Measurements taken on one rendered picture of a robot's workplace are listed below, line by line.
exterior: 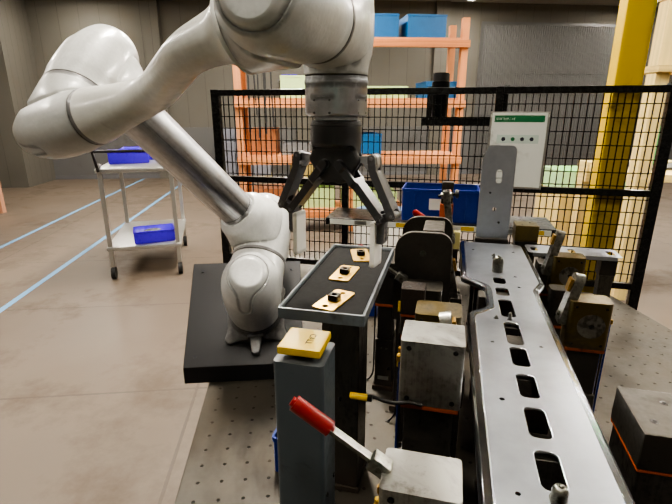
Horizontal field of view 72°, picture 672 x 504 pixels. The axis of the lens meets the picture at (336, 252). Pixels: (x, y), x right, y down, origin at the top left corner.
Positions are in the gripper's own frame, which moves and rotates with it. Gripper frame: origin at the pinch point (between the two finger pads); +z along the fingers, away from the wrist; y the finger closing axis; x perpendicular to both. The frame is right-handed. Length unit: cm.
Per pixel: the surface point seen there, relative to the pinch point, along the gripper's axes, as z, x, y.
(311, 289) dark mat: 8.4, 2.4, -6.1
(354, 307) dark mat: 8.4, -1.0, 3.9
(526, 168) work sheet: 1, 144, 12
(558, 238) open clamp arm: 14, 84, 29
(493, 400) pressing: 24.3, 8.5, 25.0
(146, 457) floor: 125, 46, -119
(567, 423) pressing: 24.3, 7.9, 36.1
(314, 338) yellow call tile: 8.3, -12.9, 3.6
